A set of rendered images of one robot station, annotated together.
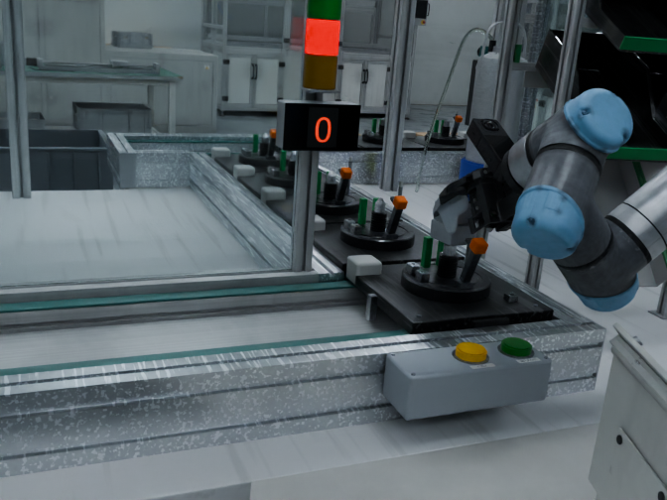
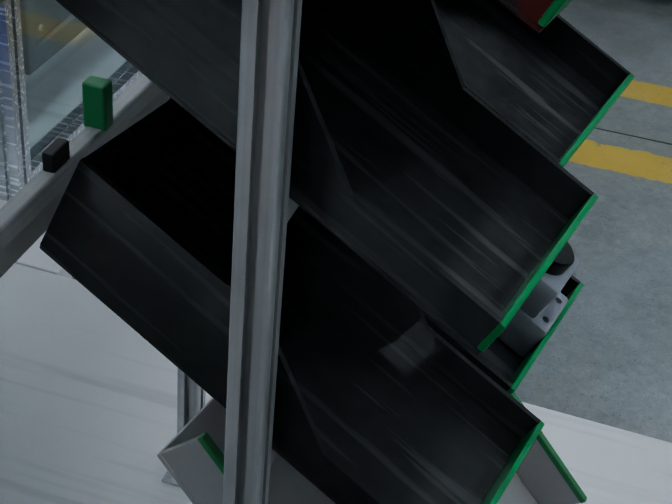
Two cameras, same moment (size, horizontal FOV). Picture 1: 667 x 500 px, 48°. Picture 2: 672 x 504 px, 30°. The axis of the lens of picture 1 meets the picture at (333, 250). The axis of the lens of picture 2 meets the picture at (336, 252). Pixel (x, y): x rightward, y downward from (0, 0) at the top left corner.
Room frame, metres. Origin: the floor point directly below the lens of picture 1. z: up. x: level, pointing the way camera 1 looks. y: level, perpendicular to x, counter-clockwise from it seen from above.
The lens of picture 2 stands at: (0.91, 0.00, 1.71)
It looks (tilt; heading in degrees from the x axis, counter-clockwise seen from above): 35 degrees down; 308
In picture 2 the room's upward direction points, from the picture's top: 6 degrees clockwise
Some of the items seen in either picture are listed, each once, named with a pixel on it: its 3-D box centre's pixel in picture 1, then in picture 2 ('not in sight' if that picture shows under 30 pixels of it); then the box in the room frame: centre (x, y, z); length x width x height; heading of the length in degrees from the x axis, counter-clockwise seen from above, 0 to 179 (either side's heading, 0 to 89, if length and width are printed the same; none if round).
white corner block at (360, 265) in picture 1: (363, 270); not in sight; (1.16, -0.05, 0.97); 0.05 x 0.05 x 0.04; 23
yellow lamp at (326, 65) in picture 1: (320, 71); not in sight; (1.15, 0.04, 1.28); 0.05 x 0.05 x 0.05
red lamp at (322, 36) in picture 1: (322, 37); not in sight; (1.15, 0.04, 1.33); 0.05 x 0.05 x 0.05
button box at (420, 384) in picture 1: (467, 376); not in sight; (0.88, -0.19, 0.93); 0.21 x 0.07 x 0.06; 113
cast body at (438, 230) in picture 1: (450, 217); not in sight; (1.12, -0.18, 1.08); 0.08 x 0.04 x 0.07; 23
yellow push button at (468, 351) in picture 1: (470, 354); not in sight; (0.88, -0.19, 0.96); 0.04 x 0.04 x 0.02
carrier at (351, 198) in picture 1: (330, 187); not in sight; (1.57, 0.02, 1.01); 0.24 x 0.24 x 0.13; 23
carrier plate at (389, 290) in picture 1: (444, 292); not in sight; (1.11, -0.18, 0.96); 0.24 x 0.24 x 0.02; 23
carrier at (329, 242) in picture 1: (378, 217); not in sight; (1.35, -0.08, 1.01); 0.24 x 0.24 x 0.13; 23
